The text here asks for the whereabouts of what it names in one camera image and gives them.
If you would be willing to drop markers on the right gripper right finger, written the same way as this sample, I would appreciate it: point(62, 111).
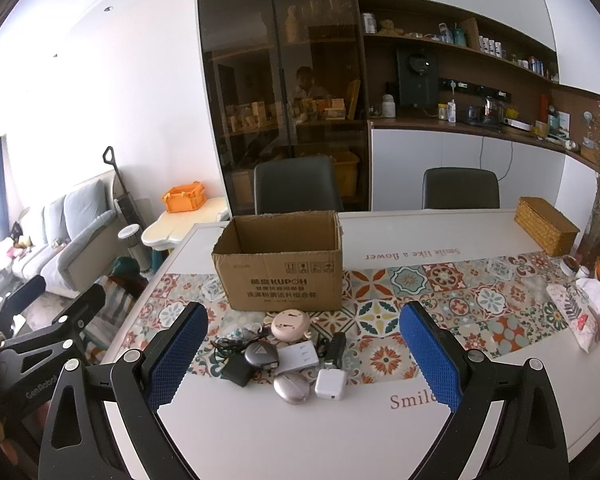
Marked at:
point(528, 441)

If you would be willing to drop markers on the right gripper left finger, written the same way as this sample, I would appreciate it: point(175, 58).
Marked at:
point(78, 441)

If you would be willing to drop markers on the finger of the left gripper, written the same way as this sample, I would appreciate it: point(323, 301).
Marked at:
point(30, 364)
point(13, 304)

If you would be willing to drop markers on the black power adapter with cable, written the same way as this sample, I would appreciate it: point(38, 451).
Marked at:
point(231, 352)

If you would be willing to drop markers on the grey triangular earbud case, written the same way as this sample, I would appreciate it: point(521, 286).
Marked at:
point(262, 355)

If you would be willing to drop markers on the white square power adapter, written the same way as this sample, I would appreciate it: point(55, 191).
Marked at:
point(330, 384)

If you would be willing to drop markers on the silver oval case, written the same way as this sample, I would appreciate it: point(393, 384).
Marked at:
point(292, 387)

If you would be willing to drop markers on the grey sofa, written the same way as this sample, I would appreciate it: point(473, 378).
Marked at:
point(73, 239)

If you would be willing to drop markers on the patterned table runner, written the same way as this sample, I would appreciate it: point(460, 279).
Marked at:
point(496, 305)

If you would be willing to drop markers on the floral tissue pouch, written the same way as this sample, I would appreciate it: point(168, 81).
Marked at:
point(579, 303)

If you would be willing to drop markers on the white cylindrical air purifier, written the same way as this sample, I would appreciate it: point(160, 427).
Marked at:
point(131, 238)

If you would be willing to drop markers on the upright vacuum cleaner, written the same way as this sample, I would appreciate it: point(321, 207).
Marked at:
point(124, 199)

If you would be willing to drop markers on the cream side table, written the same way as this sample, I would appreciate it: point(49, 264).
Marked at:
point(170, 229)

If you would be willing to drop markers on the black rectangular charger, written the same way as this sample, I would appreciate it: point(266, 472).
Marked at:
point(331, 350)

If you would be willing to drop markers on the white rectangular power strip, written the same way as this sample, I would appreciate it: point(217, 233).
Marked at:
point(296, 357)

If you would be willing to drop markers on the woven wicker tissue box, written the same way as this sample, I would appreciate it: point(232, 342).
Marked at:
point(550, 229)

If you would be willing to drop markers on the pink round device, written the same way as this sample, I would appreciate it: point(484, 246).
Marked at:
point(290, 325)

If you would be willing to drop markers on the orange plastic crate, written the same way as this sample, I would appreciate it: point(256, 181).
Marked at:
point(184, 198)

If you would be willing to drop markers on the right dark dining chair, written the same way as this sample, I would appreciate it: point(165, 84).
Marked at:
point(460, 188)

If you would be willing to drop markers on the dark dining chair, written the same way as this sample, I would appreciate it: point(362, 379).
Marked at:
point(460, 188)
point(296, 184)

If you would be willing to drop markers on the brown cardboard box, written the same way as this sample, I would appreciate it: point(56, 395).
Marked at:
point(276, 262)

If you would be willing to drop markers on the left dark dining chair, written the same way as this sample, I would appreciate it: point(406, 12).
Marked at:
point(296, 184)

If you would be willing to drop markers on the dark glass display cabinet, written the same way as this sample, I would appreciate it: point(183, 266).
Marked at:
point(285, 79)

